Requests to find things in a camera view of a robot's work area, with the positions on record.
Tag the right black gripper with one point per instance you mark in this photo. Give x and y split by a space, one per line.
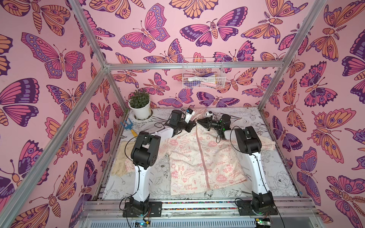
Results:
209 123

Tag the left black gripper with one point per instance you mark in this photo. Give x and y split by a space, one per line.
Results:
190 125

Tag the pink printed kids jacket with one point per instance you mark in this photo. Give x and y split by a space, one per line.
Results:
200 163

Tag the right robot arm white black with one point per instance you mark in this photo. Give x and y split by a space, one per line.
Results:
246 141

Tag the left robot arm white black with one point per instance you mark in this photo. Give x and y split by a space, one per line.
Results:
145 152

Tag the potted green plant white pot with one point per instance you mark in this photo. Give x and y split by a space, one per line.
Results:
139 102

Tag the blue yellow garden rake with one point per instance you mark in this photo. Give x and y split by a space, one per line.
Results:
128 124

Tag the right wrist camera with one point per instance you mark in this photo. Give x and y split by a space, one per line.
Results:
209 114

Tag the white wire basket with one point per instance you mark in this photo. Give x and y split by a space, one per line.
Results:
203 75

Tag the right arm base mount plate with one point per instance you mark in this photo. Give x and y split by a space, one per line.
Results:
255 208

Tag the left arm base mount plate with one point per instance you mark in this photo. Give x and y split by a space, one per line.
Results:
137 209

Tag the aluminium front rail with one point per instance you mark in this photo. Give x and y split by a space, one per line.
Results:
288 212

